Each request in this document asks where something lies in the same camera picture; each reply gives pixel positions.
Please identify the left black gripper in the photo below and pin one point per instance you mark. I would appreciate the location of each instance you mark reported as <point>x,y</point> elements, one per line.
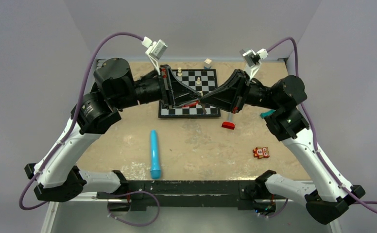
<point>174,93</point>

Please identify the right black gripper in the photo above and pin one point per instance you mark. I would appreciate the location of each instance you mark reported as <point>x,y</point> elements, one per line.
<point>231,94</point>

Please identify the red key tag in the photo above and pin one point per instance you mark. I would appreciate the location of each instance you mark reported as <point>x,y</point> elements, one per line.
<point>189,105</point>

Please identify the silver key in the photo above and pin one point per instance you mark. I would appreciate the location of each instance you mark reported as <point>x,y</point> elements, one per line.
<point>203,106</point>

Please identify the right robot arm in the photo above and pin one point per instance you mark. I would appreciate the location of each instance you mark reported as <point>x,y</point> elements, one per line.
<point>330,193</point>

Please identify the white chess pawn back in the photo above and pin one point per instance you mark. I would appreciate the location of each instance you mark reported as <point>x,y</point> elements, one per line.
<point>179,73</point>

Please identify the black white chessboard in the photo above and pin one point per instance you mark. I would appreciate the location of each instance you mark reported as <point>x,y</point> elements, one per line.
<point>189,76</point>

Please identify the red toy brick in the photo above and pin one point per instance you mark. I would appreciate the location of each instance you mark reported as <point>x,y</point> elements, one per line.
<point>228,125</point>

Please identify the white grey cube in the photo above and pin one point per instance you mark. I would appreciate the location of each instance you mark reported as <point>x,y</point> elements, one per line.
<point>207,63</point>

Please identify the teal toy block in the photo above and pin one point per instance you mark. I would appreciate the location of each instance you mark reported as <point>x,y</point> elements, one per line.
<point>268,113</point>

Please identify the red owl toy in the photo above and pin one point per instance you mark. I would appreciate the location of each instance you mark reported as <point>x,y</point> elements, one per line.
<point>261,152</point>

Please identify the blue plastic flashlight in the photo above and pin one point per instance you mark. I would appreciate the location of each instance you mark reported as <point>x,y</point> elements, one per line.
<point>155,170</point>

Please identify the black base bar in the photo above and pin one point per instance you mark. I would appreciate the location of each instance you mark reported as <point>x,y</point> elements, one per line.
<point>240,194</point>

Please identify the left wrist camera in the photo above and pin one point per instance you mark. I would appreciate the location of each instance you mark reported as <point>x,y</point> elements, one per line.
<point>154,51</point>

